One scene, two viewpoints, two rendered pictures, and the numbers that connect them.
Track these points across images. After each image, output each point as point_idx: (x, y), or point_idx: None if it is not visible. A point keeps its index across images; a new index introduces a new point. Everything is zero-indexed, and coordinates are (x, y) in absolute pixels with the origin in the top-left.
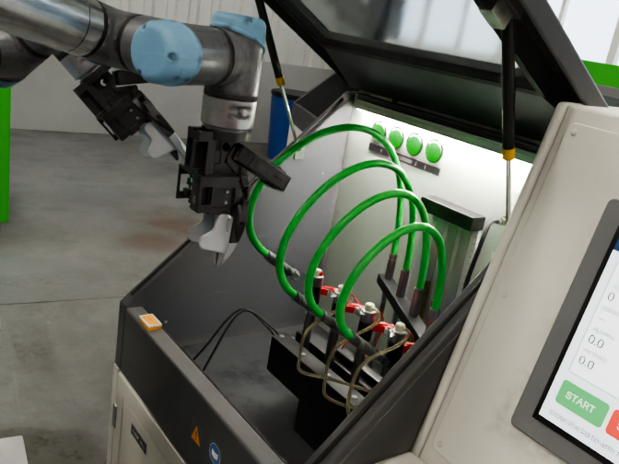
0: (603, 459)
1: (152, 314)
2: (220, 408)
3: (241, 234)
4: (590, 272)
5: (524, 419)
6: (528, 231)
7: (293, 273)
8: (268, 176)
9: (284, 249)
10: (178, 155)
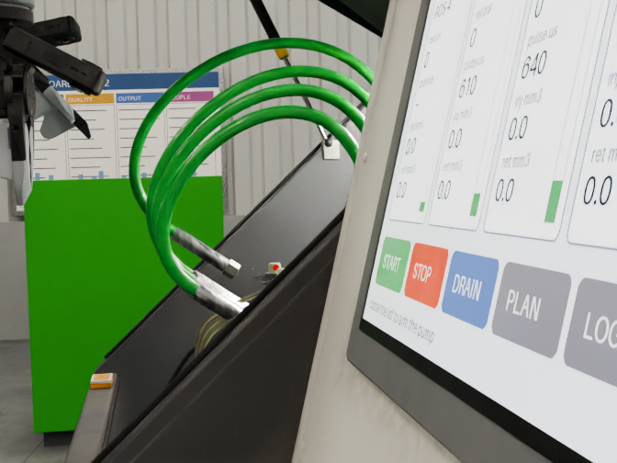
0: (398, 347)
1: (111, 373)
2: (80, 445)
3: (23, 145)
4: (418, 44)
5: (354, 339)
6: (388, 45)
7: (226, 265)
8: (61, 67)
9: (151, 198)
10: (89, 131)
